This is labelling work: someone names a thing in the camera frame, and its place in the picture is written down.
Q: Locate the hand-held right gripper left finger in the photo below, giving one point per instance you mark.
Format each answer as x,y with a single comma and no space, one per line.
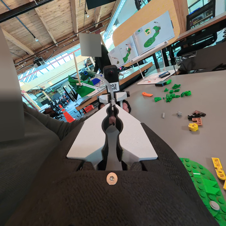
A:
88,139

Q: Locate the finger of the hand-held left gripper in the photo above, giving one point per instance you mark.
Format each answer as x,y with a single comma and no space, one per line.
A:
121,97
103,98

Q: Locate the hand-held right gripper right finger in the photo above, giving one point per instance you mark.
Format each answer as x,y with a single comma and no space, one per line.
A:
136,139

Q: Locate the dark green brick clear tubes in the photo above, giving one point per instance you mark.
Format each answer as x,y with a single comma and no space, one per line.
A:
91,74

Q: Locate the person's left forearm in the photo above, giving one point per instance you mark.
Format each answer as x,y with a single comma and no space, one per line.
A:
70,121

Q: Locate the wooden office desk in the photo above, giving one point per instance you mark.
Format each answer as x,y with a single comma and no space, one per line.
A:
203,28

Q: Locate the person's left hand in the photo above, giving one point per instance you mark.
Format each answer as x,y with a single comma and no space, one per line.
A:
125,106

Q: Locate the wooden work table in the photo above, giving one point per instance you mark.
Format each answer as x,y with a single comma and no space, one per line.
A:
113,84

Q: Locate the blue storage bin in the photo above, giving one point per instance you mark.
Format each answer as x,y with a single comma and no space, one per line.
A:
96,81

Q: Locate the green storage bin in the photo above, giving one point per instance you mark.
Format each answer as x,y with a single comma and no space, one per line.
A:
82,86

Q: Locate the orange brick separator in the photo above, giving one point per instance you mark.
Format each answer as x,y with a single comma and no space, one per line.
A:
147,94

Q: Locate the orange traffic cone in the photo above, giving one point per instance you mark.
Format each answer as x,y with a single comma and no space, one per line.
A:
68,114

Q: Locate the black device teal edge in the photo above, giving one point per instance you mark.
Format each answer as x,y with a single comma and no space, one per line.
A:
160,83

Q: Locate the row of black office chairs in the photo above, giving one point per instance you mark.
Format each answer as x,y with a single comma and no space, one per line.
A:
61,100

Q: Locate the open instruction booklet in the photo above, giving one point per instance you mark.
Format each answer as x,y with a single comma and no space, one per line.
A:
141,42

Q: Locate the black device blue edge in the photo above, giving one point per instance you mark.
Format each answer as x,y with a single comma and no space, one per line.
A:
164,74

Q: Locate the green curved brick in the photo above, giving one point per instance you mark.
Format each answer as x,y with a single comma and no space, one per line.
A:
168,81

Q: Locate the pile of small green bricks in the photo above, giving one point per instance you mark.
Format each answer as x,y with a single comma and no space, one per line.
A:
172,95

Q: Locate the yellow round brick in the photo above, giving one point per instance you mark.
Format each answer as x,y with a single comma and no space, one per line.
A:
193,126

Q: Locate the brown angled plate brick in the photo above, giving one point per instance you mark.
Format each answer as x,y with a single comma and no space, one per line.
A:
197,121

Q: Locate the person's dark jacket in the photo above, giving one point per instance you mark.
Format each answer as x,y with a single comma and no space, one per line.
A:
26,158

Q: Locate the black brick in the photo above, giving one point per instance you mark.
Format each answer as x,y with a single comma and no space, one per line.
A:
197,113

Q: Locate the wooden book stand white base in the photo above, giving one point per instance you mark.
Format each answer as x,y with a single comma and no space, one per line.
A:
150,23

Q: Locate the ceiling projector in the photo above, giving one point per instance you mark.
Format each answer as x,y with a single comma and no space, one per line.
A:
39,62

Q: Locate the green round plate build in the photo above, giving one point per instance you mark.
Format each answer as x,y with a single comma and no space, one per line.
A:
204,187

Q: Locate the track spotlight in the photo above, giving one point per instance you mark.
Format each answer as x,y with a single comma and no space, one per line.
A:
36,39

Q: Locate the pile of colourful bricks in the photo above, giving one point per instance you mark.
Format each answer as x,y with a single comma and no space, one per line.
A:
219,169

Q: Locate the black equipment case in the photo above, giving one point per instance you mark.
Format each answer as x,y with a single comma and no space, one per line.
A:
203,58

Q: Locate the computer monitor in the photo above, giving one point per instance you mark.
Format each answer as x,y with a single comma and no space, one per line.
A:
201,15

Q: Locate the silver air duct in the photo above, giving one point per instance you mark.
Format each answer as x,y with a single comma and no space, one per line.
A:
113,23

